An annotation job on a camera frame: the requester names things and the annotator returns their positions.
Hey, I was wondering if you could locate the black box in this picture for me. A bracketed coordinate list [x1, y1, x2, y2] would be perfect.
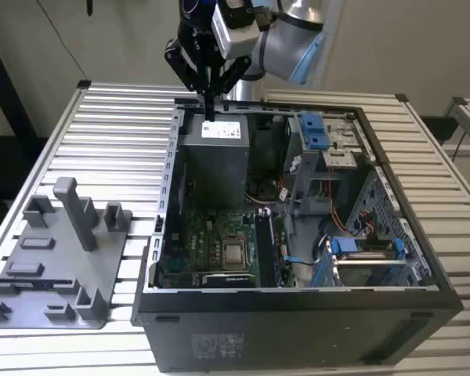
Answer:
[421, 115, 459, 146]

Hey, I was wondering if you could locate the grey power supply unit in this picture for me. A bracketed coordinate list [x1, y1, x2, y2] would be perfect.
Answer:
[179, 113, 251, 208]

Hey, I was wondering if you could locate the orange wire bundle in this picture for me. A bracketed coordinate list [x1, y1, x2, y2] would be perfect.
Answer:
[324, 182, 374, 237]

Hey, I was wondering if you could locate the black desk frame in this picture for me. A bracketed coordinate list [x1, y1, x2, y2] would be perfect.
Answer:
[0, 25, 50, 251]

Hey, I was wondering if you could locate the black graphics card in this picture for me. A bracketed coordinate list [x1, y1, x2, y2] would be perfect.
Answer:
[201, 273, 258, 289]

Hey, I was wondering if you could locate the silver CPU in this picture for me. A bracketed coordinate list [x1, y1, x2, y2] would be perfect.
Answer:
[223, 243, 247, 267]

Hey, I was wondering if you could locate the green motherboard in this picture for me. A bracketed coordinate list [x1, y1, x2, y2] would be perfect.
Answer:
[156, 209, 298, 289]

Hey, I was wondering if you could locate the black open PC case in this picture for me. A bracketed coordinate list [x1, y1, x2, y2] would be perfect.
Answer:
[131, 96, 464, 373]

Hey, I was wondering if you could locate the black RAM slot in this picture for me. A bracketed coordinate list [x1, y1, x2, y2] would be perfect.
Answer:
[255, 213, 270, 287]

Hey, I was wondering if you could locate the blue flat data wire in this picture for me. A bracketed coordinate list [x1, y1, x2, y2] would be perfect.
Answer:
[284, 254, 318, 267]

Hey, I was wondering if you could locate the hard disk in blue carrier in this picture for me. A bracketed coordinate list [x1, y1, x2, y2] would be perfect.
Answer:
[311, 236, 412, 289]

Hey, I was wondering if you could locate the blue drive bay latch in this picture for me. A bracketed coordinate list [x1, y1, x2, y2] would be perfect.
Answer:
[299, 111, 330, 152]

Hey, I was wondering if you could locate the black round fan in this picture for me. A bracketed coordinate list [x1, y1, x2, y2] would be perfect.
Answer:
[244, 175, 281, 204]

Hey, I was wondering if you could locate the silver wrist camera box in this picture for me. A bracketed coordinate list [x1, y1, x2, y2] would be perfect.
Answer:
[211, 0, 262, 60]

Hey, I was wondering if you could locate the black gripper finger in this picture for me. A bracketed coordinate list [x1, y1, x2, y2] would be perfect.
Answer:
[210, 56, 251, 122]
[164, 37, 212, 121]

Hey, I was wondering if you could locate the grey plastic parts rack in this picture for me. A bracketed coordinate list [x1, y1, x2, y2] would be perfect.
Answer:
[0, 176, 133, 330]

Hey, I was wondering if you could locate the grey metal drive cage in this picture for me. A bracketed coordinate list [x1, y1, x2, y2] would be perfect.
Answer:
[284, 111, 373, 215]

